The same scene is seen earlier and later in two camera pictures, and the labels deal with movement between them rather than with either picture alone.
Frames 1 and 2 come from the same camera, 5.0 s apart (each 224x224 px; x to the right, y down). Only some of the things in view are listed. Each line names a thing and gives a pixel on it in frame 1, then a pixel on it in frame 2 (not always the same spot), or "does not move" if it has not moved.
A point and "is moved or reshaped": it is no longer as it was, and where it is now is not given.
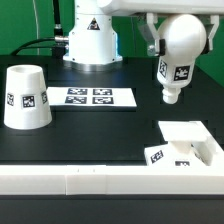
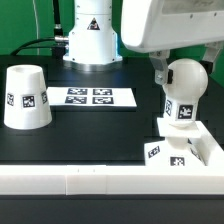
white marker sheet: x=91 y=96 does not move
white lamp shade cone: x=26 y=104 does not move
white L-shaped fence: x=116 y=179 does not move
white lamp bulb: x=184 y=36 is moved or reshaped
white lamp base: x=190 y=144 is moved or reshaped
